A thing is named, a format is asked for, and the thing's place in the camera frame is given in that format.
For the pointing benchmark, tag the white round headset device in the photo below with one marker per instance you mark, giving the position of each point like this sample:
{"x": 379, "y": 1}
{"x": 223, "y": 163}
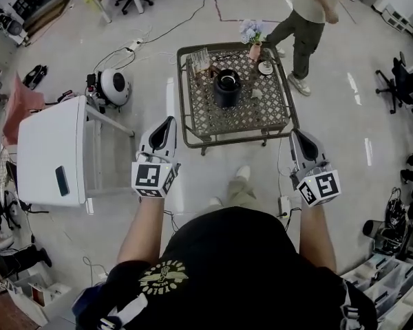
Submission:
{"x": 117, "y": 86}

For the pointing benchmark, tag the white power adapter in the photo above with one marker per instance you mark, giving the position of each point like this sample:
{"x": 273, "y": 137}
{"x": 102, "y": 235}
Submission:
{"x": 284, "y": 205}

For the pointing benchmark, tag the pink cloth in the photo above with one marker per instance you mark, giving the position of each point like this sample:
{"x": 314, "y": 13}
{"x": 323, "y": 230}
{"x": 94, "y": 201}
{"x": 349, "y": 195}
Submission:
{"x": 20, "y": 108}

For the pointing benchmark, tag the person's right forearm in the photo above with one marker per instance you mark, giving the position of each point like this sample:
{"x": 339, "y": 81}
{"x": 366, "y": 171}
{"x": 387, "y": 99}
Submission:
{"x": 316, "y": 239}

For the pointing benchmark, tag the person's black t-shirt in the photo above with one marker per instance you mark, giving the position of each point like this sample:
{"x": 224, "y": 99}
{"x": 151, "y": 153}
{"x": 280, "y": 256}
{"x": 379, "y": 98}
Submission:
{"x": 227, "y": 270}

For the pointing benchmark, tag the small white paper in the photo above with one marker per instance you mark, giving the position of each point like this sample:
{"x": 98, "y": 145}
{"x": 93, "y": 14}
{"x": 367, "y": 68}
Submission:
{"x": 256, "y": 93}

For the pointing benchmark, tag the blue chair seat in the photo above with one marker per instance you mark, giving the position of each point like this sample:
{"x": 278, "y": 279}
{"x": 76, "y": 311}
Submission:
{"x": 86, "y": 304}

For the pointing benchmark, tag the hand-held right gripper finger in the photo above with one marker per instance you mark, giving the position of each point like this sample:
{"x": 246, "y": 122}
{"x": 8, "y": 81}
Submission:
{"x": 318, "y": 148}
{"x": 297, "y": 156}

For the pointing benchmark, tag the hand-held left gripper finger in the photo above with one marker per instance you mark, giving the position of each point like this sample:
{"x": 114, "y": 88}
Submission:
{"x": 146, "y": 137}
{"x": 173, "y": 139}

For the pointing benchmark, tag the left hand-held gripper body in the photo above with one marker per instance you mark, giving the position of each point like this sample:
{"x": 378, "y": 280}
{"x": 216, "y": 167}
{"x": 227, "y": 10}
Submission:
{"x": 148, "y": 179}

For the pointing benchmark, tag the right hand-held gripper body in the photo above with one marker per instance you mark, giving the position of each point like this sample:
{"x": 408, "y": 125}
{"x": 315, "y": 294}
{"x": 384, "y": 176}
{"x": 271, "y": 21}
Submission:
{"x": 325, "y": 186}

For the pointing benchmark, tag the pair of black shoes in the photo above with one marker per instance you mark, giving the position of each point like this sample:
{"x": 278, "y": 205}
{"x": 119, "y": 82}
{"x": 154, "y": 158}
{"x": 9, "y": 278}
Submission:
{"x": 34, "y": 76}

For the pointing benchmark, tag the person's beige trousers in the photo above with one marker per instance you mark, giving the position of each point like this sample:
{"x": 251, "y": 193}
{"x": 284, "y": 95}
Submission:
{"x": 241, "y": 192}

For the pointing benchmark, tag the black cylindrical pot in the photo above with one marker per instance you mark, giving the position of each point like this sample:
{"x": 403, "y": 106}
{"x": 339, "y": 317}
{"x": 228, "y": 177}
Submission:
{"x": 227, "y": 93}

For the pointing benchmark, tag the woven lattice coffee table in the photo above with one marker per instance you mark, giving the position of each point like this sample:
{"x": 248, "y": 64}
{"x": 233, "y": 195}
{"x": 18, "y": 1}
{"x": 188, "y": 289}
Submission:
{"x": 261, "y": 115}

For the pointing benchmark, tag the clear storage bins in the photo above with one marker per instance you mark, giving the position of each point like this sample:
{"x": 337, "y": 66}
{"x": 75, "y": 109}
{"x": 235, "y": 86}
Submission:
{"x": 392, "y": 291}

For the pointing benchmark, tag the white open box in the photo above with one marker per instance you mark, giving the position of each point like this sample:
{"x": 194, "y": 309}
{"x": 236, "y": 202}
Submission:
{"x": 51, "y": 292}

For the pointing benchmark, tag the black smartphone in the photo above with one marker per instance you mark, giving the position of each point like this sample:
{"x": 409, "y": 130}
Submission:
{"x": 62, "y": 181}

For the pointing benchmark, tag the person's left forearm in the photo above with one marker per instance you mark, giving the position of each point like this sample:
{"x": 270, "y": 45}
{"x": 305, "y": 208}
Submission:
{"x": 142, "y": 229}

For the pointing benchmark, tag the white side table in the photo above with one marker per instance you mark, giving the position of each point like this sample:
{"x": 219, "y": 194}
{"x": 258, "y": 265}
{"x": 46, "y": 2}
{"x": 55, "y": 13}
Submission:
{"x": 44, "y": 143}

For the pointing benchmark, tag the white power strip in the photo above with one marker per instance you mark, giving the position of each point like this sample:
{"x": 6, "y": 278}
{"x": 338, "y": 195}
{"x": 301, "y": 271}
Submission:
{"x": 136, "y": 44}

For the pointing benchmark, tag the person's white shoe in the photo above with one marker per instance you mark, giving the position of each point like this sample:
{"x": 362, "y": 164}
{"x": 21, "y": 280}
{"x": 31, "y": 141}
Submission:
{"x": 243, "y": 173}
{"x": 215, "y": 201}

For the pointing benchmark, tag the black eyeglasses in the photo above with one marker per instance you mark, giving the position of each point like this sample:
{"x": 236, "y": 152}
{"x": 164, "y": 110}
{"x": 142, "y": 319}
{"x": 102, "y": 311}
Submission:
{"x": 227, "y": 58}

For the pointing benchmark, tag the pink vase with blue flowers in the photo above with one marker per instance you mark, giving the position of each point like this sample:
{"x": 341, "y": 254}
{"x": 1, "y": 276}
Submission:
{"x": 253, "y": 33}

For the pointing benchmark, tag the white saucer with cup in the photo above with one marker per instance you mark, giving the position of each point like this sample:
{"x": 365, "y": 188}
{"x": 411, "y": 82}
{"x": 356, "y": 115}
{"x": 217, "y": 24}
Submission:
{"x": 265, "y": 68}

